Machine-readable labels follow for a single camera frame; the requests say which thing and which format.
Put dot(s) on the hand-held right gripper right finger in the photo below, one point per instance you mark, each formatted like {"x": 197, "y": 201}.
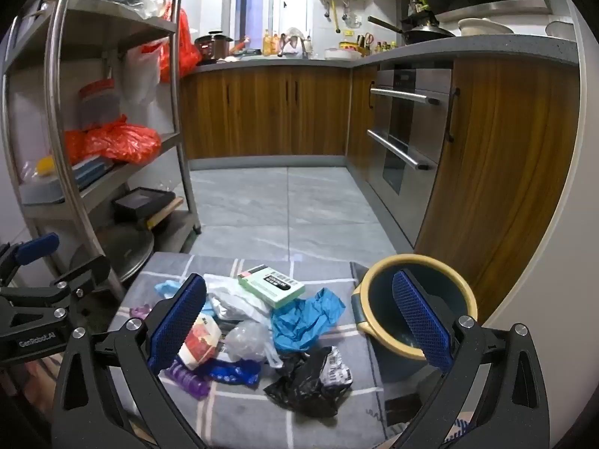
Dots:
{"x": 421, "y": 322}

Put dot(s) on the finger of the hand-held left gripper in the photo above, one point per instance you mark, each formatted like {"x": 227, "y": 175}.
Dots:
{"x": 79, "y": 276}
{"x": 35, "y": 245}

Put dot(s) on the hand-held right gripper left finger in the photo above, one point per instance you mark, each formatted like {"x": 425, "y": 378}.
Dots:
{"x": 178, "y": 322}

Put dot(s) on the red white snack packet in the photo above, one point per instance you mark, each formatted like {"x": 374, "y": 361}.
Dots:
{"x": 201, "y": 341}

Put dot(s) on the light blue face mask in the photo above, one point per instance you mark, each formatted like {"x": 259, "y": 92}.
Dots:
{"x": 166, "y": 287}

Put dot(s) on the teal bin with yellow rim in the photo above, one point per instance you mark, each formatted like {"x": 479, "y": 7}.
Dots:
{"x": 381, "y": 304}

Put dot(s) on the purple foil wrapper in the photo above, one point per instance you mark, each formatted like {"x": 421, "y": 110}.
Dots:
{"x": 187, "y": 379}

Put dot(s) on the white tissue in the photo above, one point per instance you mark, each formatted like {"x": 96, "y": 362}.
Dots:
{"x": 224, "y": 285}

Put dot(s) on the clear plastic bag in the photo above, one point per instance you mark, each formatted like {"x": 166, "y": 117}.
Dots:
{"x": 245, "y": 341}

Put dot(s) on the dark blue wrapper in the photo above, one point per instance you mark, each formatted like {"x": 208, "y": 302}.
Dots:
{"x": 229, "y": 372}

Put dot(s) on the printed wrapper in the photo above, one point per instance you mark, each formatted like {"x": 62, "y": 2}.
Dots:
{"x": 337, "y": 365}

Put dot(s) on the green cardboard box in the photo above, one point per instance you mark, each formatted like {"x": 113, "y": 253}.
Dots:
{"x": 269, "y": 285}

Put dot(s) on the blue paper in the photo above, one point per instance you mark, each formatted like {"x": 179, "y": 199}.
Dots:
{"x": 299, "y": 322}

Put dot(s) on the black plastic bag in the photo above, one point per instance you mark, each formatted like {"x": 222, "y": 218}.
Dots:
{"x": 299, "y": 383}

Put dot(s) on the small purple wrapper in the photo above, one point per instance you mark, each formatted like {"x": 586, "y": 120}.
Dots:
{"x": 140, "y": 311}

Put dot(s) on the round metal pan lid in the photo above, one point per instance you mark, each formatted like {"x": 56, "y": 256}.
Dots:
{"x": 117, "y": 252}

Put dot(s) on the yellow round item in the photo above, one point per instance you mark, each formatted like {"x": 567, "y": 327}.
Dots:
{"x": 45, "y": 166}

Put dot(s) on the blue grey tray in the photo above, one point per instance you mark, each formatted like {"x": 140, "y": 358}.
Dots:
{"x": 89, "y": 170}

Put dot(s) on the black box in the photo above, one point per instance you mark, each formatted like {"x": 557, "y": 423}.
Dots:
{"x": 140, "y": 203}

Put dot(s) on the wooden board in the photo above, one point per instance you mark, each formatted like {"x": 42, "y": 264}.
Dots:
{"x": 166, "y": 213}

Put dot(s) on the grey checked mat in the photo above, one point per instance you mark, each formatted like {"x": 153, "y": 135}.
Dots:
{"x": 243, "y": 411}

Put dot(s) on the red plastic bag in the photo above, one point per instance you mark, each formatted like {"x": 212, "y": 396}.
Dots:
{"x": 117, "y": 140}
{"x": 180, "y": 46}

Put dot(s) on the clear container with red lid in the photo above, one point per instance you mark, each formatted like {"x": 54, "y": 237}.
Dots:
{"x": 96, "y": 103}

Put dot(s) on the tall wooden cabinet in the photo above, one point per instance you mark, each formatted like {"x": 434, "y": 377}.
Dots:
{"x": 496, "y": 173}

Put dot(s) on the stainless steel oven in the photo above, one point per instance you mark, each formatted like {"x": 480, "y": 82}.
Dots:
{"x": 402, "y": 140}

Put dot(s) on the white plastic bag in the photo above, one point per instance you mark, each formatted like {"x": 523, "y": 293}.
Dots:
{"x": 135, "y": 72}

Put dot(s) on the wooden base cabinets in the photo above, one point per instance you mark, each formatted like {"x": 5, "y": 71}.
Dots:
{"x": 262, "y": 112}

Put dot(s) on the metal shelf rack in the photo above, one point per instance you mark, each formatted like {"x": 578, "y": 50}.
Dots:
{"x": 103, "y": 25}

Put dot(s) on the dark rice cooker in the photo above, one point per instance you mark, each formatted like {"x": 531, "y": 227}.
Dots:
{"x": 213, "y": 46}

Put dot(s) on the grey countertop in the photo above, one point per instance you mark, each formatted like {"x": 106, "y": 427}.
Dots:
{"x": 281, "y": 61}

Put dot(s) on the white pot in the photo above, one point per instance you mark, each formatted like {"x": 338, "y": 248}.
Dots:
{"x": 341, "y": 52}

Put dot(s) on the black wok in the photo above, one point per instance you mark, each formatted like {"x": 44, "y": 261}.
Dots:
{"x": 421, "y": 32}

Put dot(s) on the yellow bottles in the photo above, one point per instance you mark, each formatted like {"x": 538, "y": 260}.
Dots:
{"x": 269, "y": 44}

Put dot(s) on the metal faucet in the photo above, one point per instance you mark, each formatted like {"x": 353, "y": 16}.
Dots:
{"x": 302, "y": 44}

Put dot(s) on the white bowl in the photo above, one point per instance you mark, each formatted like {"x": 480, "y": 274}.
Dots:
{"x": 486, "y": 25}

